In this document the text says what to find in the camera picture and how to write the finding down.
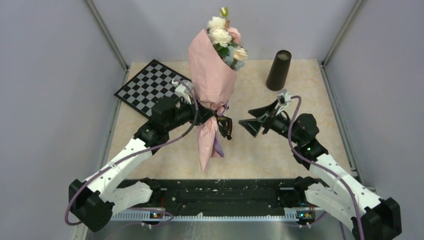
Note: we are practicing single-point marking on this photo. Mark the pink flower bouquet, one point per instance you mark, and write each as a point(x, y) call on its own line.
point(215, 55)

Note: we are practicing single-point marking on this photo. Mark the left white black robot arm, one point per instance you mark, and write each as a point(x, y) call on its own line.
point(95, 200)

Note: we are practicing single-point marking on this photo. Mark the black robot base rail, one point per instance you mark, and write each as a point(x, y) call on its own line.
point(228, 197)

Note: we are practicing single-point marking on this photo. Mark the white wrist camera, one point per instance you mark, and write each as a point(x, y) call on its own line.
point(182, 90)
point(283, 99)

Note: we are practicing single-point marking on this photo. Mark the dark brown tall vase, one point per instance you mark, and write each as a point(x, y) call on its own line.
point(279, 71)

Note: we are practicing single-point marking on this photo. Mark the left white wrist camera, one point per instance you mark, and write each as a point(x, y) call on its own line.
point(182, 90)

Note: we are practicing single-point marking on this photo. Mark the black ribbon with gold lettering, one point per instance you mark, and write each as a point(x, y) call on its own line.
point(225, 126)

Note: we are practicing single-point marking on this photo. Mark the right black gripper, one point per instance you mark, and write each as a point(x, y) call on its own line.
point(254, 125)

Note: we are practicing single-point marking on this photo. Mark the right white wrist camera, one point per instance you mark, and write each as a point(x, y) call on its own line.
point(283, 99)

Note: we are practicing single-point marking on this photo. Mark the black and white checkerboard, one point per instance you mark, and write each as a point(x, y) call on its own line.
point(143, 90)

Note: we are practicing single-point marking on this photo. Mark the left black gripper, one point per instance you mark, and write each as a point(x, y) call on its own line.
point(203, 114)

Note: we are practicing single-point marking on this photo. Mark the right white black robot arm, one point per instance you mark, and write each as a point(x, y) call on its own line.
point(367, 215)

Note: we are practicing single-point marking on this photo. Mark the white slotted cable duct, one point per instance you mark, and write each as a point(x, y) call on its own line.
point(291, 215)

